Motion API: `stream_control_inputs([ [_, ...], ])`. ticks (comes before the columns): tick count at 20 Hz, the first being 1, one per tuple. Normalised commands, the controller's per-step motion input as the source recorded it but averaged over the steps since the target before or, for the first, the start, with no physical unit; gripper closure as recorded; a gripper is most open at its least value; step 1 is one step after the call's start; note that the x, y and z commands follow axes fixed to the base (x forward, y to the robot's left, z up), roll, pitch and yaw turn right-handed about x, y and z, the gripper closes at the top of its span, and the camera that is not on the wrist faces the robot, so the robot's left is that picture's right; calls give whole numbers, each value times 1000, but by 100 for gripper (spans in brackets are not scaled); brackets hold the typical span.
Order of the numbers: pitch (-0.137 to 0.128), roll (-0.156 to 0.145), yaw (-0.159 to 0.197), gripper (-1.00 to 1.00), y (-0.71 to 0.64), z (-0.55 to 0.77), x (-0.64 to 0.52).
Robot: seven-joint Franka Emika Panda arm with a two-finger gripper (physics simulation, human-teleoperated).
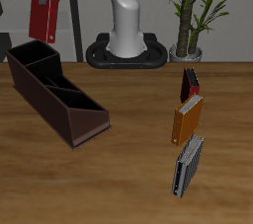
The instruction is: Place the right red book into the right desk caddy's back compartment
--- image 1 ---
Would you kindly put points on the bright red book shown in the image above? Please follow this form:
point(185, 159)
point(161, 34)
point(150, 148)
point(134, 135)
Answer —
point(42, 20)

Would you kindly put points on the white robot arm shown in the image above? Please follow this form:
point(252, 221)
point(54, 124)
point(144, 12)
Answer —
point(126, 14)

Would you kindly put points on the dark brown desk caddy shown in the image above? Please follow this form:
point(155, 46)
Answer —
point(62, 112)

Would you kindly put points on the dark red book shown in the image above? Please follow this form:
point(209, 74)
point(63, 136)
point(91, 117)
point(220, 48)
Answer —
point(188, 85)

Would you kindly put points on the orange book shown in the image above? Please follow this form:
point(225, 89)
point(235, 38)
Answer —
point(186, 122)

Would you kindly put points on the black and grey book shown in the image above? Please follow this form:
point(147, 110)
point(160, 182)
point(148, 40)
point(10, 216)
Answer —
point(187, 168)

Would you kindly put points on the green pot plant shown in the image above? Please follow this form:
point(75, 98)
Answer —
point(185, 20)

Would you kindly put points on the dark grey slanted post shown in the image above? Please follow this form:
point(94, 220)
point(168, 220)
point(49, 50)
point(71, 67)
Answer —
point(76, 30)

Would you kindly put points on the flat black base plate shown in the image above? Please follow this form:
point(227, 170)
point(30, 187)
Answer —
point(99, 58)

